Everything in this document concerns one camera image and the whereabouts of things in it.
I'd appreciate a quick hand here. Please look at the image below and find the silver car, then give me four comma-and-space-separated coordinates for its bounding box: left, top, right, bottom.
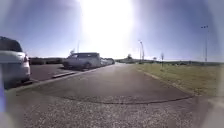
0, 35, 32, 88

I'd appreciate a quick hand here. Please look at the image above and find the concrete kerb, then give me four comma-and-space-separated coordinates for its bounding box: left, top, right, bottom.
6, 63, 116, 94

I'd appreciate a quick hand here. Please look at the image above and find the row of parked cars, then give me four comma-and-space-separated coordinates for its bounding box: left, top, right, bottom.
99, 57, 116, 67

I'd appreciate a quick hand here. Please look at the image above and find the tall floodlight pole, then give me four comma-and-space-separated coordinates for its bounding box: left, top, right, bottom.
200, 25, 210, 63

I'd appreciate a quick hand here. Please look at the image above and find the dark hedge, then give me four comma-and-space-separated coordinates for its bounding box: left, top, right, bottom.
28, 56, 65, 66

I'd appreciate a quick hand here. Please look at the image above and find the dark asphalt parking area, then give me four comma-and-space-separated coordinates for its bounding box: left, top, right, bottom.
29, 63, 81, 83

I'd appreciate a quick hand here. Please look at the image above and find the small sign post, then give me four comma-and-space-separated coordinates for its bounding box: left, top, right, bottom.
160, 52, 165, 70

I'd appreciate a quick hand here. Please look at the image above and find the grey asphalt path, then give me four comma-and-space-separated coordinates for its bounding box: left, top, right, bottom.
0, 62, 224, 128

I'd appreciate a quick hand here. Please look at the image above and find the street lamp pole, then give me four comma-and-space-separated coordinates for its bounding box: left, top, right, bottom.
138, 40, 146, 62

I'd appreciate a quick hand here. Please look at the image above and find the grass verge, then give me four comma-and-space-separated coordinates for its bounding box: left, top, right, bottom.
133, 61, 224, 98

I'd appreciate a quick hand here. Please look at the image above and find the grey van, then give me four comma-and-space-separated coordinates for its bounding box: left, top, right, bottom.
62, 51, 102, 71

